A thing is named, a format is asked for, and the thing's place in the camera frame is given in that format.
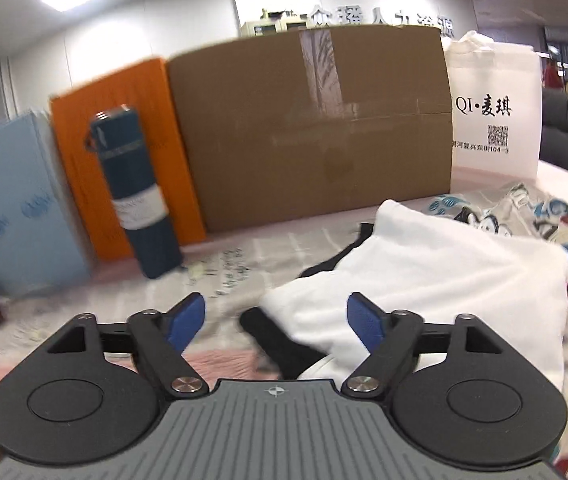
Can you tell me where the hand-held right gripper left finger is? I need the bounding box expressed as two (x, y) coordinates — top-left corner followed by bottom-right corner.
(46, 292), (210, 402)

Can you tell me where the dark blue thermos bottle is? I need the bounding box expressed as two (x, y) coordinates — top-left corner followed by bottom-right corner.
(86, 105), (184, 280)

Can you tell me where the wall lettering sign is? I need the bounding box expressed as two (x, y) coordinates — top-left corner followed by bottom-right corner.
(259, 4), (458, 37)

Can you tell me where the brown cardboard box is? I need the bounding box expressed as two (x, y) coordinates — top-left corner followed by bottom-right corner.
(166, 25), (454, 235)

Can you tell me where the printed white t-shirt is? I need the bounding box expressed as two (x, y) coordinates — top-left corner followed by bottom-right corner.
(421, 180), (568, 262)

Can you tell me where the large light blue printed carton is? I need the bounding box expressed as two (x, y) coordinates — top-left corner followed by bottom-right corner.
(0, 110), (94, 298)

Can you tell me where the black garment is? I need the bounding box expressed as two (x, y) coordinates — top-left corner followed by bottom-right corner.
(238, 222), (381, 382)

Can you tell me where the white garment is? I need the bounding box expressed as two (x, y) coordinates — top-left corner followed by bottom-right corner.
(259, 199), (568, 392)

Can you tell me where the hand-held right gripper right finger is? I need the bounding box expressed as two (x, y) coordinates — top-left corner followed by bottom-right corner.
(340, 292), (503, 403)

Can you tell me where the white tote bag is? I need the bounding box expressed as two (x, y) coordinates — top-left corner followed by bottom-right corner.
(443, 30), (545, 180)

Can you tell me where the orange box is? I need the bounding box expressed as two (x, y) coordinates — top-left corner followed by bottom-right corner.
(49, 57), (209, 263)

